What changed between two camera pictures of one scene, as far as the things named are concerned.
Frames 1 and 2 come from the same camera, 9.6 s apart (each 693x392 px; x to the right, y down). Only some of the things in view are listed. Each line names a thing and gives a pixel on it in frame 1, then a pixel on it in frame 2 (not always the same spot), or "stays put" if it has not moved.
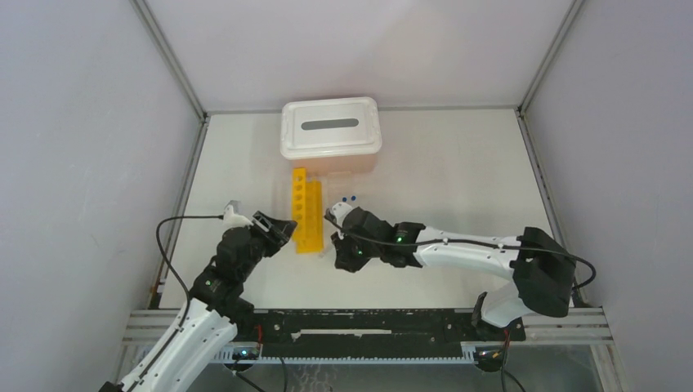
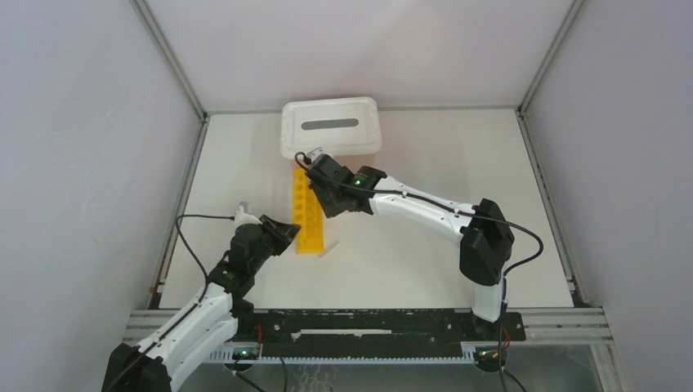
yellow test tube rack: (306, 213) stays put
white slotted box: (328, 128) stays put
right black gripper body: (355, 254) to (329, 201)
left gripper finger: (277, 231) stays put
